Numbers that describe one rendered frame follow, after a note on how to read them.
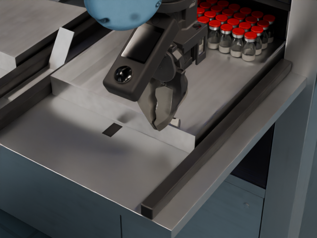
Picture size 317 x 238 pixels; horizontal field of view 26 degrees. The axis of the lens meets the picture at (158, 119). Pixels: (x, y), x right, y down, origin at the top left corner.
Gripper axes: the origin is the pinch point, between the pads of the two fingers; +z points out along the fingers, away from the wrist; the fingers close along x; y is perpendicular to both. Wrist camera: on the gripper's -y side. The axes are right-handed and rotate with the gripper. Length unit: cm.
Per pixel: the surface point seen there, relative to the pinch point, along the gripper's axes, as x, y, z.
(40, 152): 12.3, -10.5, 3.6
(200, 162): -8.1, -0.8, 2.3
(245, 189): -2.2, 27.8, 33.2
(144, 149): 0.7, -1.8, 3.5
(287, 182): -10.4, 27.7, 26.9
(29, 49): 28.0, 4.9, 0.2
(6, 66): 30.4, 1.5, 2.5
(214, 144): -8.1, 2.8, 1.7
